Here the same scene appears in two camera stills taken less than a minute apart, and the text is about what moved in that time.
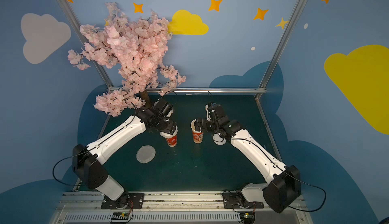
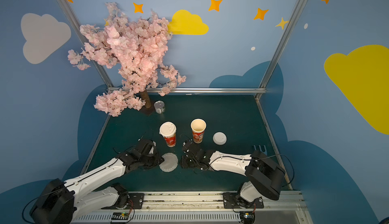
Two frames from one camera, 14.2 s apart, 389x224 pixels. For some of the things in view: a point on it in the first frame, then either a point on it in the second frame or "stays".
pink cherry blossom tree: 138,47 stays
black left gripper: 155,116 → 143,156
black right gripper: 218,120 → 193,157
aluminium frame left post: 66,6 stays
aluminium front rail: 169,208 stays
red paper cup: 197,135 stays
